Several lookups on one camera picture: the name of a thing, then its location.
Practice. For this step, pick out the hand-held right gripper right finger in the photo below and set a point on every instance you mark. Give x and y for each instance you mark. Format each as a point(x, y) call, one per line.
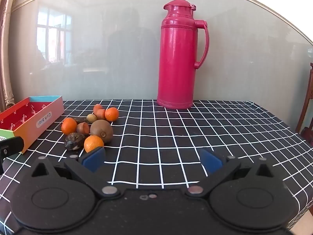
point(210, 161)

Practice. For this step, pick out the small orange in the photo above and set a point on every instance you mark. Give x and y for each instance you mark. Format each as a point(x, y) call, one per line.
point(92, 142)
point(111, 114)
point(69, 125)

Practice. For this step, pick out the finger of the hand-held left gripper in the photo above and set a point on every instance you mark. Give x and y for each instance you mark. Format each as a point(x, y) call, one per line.
point(12, 146)

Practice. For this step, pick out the small yellowish round fruit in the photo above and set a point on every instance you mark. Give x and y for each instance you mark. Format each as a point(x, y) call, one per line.
point(91, 118)

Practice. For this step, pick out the black white checked tablecloth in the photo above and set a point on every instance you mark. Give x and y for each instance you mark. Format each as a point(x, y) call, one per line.
point(171, 137)

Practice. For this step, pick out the brown kiwi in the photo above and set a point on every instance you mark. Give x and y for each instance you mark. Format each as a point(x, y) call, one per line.
point(100, 128)

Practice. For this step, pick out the pink thermos jug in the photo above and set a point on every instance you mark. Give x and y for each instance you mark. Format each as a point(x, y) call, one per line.
point(177, 61)

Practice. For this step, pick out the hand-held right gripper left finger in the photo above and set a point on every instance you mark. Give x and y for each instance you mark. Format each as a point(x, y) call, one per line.
point(94, 159)

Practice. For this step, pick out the colourful cardboard box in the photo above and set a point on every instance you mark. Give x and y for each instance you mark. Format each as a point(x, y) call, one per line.
point(41, 123)

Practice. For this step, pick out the carved wooden stand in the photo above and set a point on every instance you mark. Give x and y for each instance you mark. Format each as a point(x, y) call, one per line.
point(307, 102)

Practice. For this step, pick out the dark wrinkled dried fruit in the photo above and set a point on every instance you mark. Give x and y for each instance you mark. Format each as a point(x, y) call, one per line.
point(72, 140)

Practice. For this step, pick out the beige curtain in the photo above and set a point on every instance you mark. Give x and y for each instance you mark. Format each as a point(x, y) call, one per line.
point(6, 53)

